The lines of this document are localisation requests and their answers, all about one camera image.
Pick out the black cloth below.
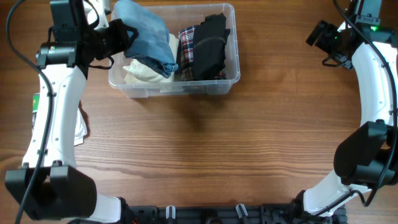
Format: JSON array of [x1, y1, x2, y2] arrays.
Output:
[[193, 13, 230, 81]]

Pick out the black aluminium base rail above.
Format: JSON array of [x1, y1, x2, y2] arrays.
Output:
[[130, 203, 348, 224]]

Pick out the red navy plaid cloth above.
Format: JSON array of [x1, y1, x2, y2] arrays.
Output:
[[178, 25, 228, 82]]

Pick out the clear plastic storage bin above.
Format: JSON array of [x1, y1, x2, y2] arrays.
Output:
[[108, 3, 241, 98]]

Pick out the blue denim cloth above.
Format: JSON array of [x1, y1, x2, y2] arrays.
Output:
[[114, 0, 178, 78]]

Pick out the white printed t-shirt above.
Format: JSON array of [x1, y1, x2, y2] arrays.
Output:
[[32, 93, 88, 146]]

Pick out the white label on bin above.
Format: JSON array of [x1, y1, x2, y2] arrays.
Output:
[[160, 82, 183, 94]]

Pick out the cream cloth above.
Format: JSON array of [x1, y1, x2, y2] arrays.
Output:
[[123, 31, 179, 83]]

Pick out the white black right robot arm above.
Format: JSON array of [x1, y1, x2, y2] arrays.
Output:
[[292, 1, 397, 223]]

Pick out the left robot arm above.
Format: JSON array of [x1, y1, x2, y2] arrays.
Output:
[[5, 0, 138, 223]]

